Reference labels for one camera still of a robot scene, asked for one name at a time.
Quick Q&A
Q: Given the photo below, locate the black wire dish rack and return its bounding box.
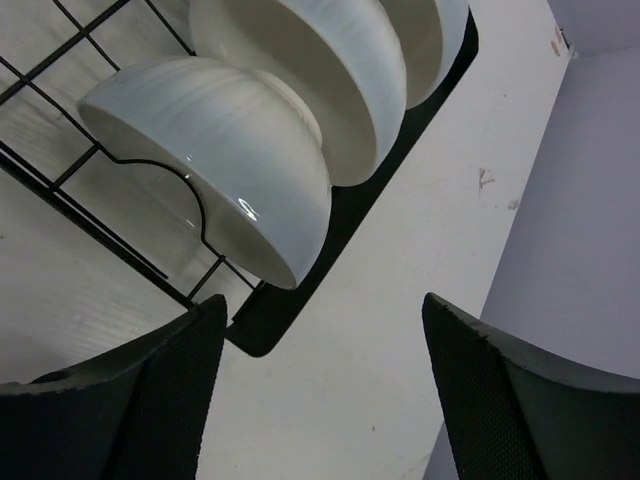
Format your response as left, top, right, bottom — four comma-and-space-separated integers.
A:
1, 1, 478, 357

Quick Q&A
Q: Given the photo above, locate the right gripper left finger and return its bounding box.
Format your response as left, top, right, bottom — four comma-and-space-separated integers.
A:
1, 295, 228, 479

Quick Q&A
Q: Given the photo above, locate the white bowl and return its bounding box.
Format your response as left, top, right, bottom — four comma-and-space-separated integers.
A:
382, 0, 470, 109
189, 1, 407, 187
77, 56, 331, 289

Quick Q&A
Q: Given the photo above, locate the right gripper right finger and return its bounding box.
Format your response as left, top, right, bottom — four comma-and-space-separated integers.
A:
422, 293, 639, 479

